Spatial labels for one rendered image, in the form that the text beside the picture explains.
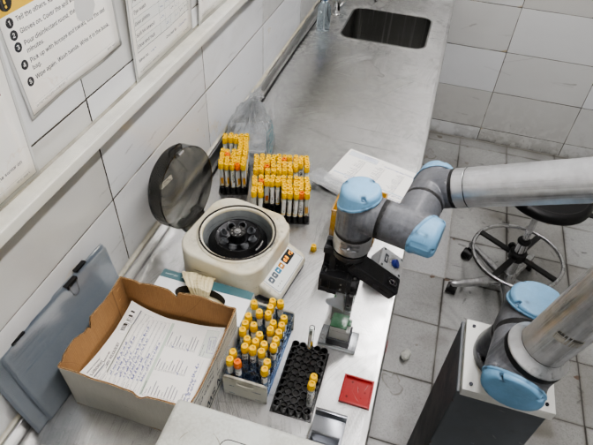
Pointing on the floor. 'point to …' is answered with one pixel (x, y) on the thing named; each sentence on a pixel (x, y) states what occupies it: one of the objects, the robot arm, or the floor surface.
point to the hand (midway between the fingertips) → (349, 310)
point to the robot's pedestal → (467, 412)
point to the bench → (168, 245)
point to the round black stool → (546, 214)
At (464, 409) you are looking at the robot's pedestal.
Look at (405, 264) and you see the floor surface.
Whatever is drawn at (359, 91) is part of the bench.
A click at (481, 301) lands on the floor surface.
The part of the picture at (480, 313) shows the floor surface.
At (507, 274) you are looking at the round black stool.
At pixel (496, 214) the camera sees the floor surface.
